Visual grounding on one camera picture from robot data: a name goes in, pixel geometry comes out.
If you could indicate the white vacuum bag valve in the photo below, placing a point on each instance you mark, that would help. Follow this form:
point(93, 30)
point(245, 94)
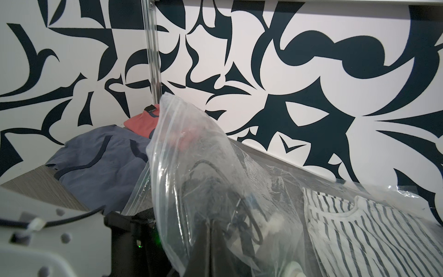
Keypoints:
point(292, 269)

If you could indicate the clear plastic vacuum bag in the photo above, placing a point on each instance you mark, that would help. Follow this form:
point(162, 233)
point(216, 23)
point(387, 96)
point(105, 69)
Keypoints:
point(185, 133)

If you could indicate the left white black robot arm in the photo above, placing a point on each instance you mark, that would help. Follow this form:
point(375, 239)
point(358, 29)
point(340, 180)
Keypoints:
point(46, 241)

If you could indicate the black white striped shirt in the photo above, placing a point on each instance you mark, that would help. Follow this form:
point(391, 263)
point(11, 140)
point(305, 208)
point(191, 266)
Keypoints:
point(363, 238)

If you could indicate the blue tank top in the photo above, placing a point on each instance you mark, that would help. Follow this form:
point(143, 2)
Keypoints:
point(101, 167)

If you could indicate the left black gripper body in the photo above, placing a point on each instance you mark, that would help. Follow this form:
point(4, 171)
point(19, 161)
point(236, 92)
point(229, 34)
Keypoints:
point(225, 219)

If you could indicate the red tank top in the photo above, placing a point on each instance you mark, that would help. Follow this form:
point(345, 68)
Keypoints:
point(145, 123)

